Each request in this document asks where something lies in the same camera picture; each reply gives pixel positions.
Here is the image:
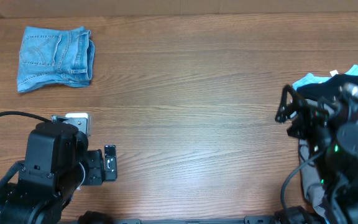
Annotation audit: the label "black folded garment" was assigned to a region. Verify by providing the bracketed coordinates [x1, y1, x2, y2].
[296, 75, 358, 101]

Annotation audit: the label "grey folded trousers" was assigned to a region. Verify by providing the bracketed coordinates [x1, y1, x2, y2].
[300, 120, 358, 218]

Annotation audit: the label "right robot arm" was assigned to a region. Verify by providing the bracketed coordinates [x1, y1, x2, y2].
[270, 83, 358, 223]

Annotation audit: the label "light blue denim jeans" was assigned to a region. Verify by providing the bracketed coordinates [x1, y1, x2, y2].
[17, 26, 95, 93]

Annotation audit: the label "light blue folded garment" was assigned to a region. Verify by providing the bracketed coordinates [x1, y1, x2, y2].
[292, 65, 358, 90]

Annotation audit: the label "black base frame bar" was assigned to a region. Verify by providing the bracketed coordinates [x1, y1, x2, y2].
[78, 205, 319, 224]

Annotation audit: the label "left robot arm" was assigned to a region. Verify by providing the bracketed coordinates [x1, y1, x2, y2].
[0, 122, 117, 223]

